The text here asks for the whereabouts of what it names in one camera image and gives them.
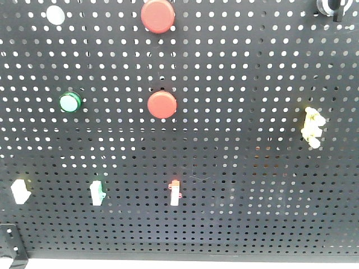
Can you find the black rotary toggle switch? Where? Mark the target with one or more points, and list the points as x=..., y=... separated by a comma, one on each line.
x=335, y=8

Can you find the red push button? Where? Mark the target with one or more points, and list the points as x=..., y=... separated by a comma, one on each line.
x=157, y=16
x=162, y=104

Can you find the upper red push button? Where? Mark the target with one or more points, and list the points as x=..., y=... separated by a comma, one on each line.
x=157, y=16

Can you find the red rocker switch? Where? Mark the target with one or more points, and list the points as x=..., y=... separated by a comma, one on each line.
x=176, y=195

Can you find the lower red push button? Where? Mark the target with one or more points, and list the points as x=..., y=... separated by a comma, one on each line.
x=162, y=104

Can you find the white rocker switch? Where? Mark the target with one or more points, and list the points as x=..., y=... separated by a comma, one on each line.
x=20, y=192

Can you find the black left pegboard clamp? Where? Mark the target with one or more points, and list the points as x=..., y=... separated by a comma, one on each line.
x=12, y=246

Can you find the yellow plastic switch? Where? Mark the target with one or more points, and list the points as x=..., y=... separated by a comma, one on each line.
x=311, y=131

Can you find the white round push button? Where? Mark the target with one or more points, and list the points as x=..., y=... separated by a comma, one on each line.
x=55, y=15

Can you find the black perforated pegboard panel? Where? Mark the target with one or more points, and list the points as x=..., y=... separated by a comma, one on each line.
x=242, y=73

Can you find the green rocker switch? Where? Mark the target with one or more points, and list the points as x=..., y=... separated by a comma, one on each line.
x=97, y=194

